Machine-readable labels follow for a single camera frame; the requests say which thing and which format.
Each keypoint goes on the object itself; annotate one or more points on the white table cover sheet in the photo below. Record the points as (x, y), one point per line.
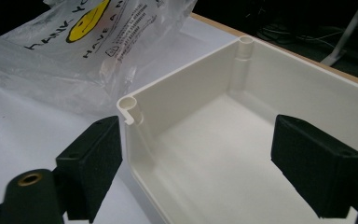
(18, 137)

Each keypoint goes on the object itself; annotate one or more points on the wooden table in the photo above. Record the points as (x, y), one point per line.
(292, 53)

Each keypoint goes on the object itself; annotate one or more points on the clear plastic bag yellow smiley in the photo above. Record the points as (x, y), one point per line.
(59, 68)

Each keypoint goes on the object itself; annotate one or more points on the white plastic bin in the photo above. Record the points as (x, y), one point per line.
(217, 174)

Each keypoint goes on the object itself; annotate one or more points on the white metal stand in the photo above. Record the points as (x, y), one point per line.
(346, 34)

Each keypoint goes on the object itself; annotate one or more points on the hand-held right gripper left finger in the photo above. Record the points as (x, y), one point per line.
(90, 161)

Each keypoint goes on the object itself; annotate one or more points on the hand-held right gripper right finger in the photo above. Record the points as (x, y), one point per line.
(317, 168)

